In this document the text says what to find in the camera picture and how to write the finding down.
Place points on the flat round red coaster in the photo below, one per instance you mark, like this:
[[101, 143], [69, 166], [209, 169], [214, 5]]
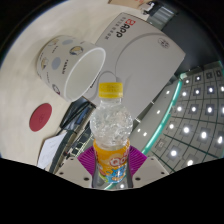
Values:
[[40, 117]]

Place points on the white patterned mug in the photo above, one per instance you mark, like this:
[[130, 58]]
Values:
[[56, 61]]

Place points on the white copy paper box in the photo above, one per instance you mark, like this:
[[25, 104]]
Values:
[[146, 63]]

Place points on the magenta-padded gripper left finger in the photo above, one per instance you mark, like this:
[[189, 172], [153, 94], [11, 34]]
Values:
[[71, 171]]

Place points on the recessed ceiling lights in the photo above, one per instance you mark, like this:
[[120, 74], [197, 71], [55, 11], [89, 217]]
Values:
[[203, 135]]

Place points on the yellow-capped clear drink bottle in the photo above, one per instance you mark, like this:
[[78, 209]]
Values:
[[111, 160]]

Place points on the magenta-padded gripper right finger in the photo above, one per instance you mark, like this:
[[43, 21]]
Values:
[[151, 170]]

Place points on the brown red-lettered cardboard box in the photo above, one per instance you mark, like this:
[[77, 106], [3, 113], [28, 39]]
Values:
[[123, 2]]

